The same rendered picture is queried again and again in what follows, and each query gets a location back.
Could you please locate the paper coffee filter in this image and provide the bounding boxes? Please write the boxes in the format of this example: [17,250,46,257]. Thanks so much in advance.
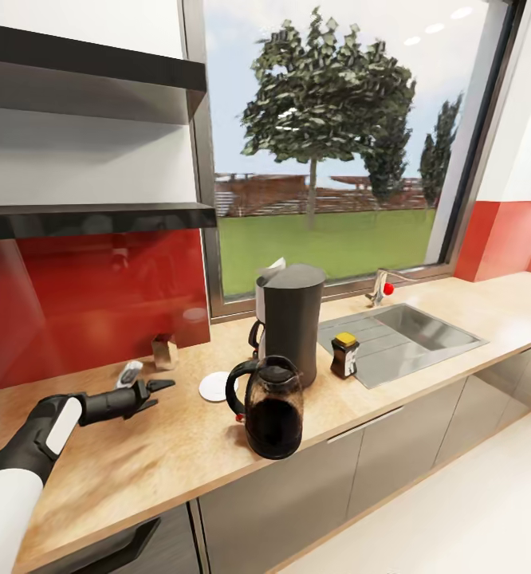
[257,258,285,281]

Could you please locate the bottle of coffee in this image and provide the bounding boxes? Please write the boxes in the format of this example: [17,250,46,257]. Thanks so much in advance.
[330,331,359,379]

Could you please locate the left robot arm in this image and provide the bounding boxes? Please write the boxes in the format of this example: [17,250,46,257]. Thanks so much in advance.
[0,361,175,574]

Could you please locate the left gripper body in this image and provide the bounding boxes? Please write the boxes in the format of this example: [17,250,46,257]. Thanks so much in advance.
[104,379,149,421]

